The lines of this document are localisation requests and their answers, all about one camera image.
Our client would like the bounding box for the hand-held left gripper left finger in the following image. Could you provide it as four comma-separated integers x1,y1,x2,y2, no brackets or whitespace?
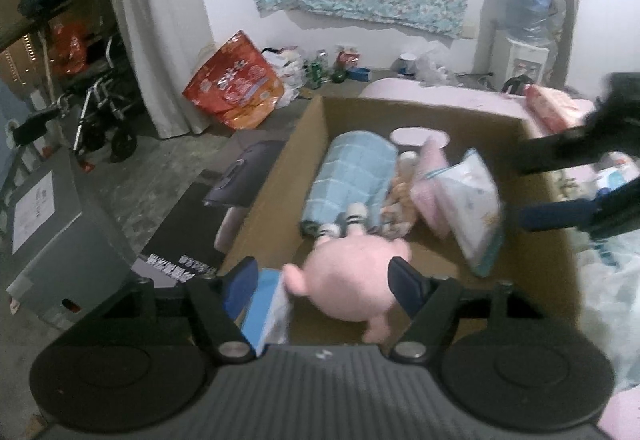
100,257,261,365

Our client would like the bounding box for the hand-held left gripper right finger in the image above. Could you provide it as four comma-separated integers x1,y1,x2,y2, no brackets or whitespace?
389,257,531,365

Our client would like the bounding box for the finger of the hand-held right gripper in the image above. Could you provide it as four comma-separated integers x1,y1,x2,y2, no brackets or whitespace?
519,180,640,242
517,125,611,176

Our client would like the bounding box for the light blue paper box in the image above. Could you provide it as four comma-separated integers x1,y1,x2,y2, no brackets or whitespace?
242,267,291,356

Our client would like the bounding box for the brown cardboard box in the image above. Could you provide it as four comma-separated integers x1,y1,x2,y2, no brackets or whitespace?
216,95,585,356

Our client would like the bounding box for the blue wet wipes pack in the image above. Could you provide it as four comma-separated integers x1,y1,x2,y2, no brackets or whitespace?
594,172,626,195

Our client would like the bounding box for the pink plush doll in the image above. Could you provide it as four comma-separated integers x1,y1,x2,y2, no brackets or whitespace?
282,234,413,343

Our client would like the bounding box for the white printed tissue pack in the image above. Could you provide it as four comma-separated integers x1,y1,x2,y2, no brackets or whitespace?
435,149,506,277

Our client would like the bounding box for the peach patterned cloth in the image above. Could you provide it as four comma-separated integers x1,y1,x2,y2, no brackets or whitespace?
384,165,417,237

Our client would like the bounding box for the pink towel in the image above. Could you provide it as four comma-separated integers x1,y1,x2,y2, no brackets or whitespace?
410,137,453,238

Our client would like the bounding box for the blue quilted towel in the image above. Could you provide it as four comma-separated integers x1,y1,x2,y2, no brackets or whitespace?
300,131,401,238

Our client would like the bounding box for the red wet wipes pack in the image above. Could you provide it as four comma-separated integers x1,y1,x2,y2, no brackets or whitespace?
522,85,596,131

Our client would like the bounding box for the small white bottle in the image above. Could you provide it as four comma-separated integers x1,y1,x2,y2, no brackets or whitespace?
606,152,637,177

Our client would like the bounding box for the white water dispenser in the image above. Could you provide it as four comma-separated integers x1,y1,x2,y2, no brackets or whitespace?
492,32,553,91

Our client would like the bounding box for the patterned brown board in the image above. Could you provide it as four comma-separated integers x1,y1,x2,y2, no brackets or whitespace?
547,0,581,88

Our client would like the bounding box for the large white plastic bag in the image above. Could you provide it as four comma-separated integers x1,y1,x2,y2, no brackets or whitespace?
575,237,640,393

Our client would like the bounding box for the dark grey flat bag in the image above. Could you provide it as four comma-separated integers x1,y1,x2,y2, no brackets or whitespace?
204,140,286,208

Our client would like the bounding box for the pink printed table cover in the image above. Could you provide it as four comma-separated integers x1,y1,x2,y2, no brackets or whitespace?
360,77,640,440

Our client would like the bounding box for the blue water jug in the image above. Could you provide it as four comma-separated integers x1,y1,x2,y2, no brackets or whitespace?
505,0,566,43

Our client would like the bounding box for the clear plastic bag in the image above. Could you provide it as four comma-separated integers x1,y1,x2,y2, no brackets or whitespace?
415,47,453,85

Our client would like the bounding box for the grey box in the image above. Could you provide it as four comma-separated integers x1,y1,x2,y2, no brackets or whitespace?
0,152,136,318

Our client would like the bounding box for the red printed bag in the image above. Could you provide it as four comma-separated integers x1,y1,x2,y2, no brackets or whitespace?
182,30,286,130

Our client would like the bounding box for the small white plastic bag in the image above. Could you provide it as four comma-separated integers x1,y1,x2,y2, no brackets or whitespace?
261,45,307,110

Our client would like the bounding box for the folded wheelchair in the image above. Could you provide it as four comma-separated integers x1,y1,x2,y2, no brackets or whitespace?
12,30,141,166

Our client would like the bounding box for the small red pack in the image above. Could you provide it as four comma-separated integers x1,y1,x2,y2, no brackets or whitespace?
334,47,362,71

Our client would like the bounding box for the white curtain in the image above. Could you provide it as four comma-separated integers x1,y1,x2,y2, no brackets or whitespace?
100,0,213,138

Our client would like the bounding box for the light blue cloth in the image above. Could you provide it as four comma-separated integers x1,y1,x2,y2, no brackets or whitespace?
0,80,31,156

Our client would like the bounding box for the red plastic bag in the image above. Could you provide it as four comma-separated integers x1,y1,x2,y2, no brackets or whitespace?
50,20,88,76

